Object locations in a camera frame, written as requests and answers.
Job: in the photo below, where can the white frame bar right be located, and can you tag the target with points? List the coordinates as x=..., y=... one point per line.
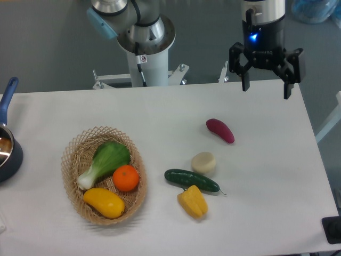
x=331, y=120

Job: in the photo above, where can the woven wicker basket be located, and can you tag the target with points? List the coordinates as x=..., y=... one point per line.
x=77, y=158

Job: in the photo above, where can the dark green cucumber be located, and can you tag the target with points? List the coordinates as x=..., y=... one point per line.
x=189, y=178

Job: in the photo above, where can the black device at table edge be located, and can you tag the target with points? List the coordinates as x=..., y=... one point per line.
x=331, y=227

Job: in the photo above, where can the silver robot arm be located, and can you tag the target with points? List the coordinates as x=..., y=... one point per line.
x=146, y=36

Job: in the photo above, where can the yellow bell pepper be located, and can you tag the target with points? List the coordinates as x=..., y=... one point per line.
x=193, y=202

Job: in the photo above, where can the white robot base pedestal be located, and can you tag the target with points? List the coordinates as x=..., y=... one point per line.
x=144, y=70

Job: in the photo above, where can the purple sweet potato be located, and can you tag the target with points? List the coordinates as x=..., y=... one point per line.
x=220, y=129

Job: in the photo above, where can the beige round bun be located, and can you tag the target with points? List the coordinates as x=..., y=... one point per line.
x=203, y=163

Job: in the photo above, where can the orange tangerine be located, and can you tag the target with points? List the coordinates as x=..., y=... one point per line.
x=126, y=178

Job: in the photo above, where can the yellow mango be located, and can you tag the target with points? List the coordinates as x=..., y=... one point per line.
x=105, y=202

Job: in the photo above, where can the blue plastic bag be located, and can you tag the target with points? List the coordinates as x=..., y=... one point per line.
x=313, y=12

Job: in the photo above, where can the blue saucepan with handle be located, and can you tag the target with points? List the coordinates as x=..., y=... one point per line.
x=11, y=150

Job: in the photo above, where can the green bok choy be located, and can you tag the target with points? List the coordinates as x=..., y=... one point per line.
x=108, y=157

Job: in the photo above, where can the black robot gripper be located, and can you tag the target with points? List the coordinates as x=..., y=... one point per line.
x=263, y=48

